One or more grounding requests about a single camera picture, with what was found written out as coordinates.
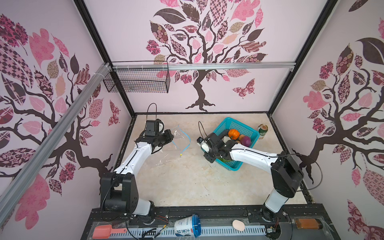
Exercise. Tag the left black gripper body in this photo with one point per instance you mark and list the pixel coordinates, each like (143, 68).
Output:
(160, 139)

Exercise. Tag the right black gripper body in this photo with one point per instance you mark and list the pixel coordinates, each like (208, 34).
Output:
(211, 156)

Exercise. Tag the clear blue zip top bag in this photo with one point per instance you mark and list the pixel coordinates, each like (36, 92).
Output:
(172, 151)

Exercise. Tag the orange toy pumpkin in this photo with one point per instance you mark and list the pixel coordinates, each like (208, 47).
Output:
(233, 134)

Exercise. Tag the teal plastic basket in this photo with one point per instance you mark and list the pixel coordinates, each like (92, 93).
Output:
(224, 127)

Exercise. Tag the purple toy onion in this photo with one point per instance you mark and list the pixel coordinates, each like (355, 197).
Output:
(246, 141)

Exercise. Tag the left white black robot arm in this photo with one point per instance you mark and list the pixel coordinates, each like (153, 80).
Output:
(119, 191)

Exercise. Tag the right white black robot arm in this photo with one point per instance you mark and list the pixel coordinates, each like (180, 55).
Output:
(285, 172)

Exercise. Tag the green drink can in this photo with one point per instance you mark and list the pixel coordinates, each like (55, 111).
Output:
(262, 129)

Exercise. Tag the pink egg shaped toy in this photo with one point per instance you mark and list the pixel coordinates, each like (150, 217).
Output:
(238, 225)

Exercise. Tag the white blue yogurt cup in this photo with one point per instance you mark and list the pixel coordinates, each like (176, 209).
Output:
(189, 226)

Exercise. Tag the red plastic spatula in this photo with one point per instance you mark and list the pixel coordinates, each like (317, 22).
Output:
(104, 231)

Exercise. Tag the brown amber bottle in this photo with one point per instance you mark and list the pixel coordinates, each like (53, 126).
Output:
(308, 224)

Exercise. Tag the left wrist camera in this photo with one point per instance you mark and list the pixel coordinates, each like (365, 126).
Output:
(154, 128)

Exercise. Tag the black wire wall basket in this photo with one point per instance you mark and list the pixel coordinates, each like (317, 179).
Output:
(138, 77)

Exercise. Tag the white slotted cable duct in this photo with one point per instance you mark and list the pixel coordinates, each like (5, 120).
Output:
(169, 232)

